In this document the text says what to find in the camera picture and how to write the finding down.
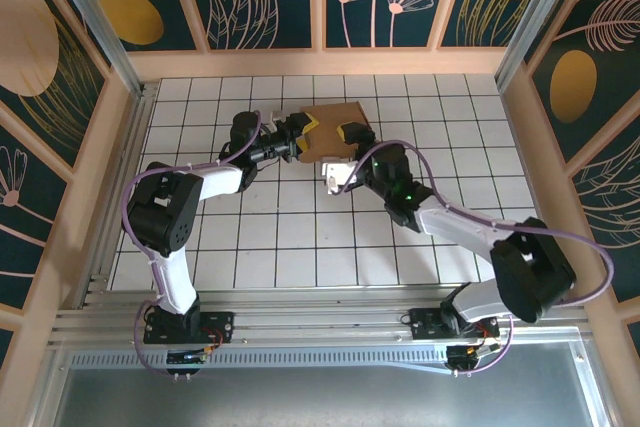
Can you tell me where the brown cardboard box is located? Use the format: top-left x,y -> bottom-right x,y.
297,100 -> 371,164

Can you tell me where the grey metal sheet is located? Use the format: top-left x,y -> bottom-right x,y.
29,339 -> 626,427

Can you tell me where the aluminium side rail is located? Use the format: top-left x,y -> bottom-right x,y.
77,80 -> 160,309

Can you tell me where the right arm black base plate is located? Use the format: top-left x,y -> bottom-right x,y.
409,306 -> 501,343

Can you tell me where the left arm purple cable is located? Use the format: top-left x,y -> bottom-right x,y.
121,111 -> 264,381

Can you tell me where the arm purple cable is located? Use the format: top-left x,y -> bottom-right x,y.
342,140 -> 615,378
121,111 -> 264,381

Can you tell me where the aluminium rail frame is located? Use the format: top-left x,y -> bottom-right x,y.
48,282 -> 594,348

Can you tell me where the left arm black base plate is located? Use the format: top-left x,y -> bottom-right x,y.
143,310 -> 236,346

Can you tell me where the perforated metal cable duct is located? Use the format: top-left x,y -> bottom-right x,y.
64,344 -> 594,378

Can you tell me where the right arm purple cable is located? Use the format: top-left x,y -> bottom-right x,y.
342,140 -> 615,378

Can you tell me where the aluminium corner post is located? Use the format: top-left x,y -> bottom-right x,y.
39,0 -> 147,98
494,0 -> 587,93

